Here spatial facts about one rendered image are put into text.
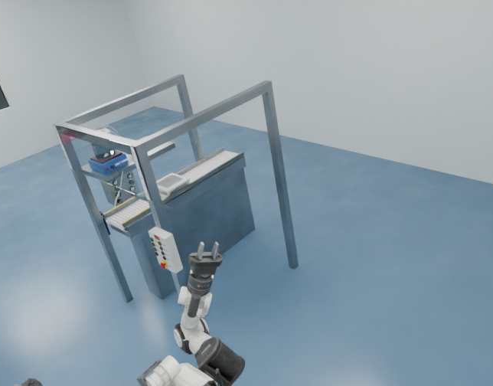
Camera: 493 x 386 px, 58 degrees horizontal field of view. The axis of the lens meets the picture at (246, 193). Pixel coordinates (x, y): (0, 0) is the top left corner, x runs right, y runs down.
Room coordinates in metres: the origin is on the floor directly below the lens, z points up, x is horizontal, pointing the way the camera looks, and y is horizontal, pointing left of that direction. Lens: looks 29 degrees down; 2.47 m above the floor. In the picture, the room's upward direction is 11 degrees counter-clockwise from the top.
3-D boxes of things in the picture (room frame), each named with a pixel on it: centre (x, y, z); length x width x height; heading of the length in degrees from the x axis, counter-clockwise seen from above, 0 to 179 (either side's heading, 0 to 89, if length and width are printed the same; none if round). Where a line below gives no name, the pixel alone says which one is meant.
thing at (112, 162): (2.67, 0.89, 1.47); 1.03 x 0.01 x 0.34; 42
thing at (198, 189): (3.40, 0.53, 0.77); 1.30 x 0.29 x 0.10; 132
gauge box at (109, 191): (2.92, 0.88, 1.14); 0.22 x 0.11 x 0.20; 132
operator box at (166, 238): (2.25, 0.55, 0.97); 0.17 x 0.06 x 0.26; 42
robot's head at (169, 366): (1.01, 0.38, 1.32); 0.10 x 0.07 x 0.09; 134
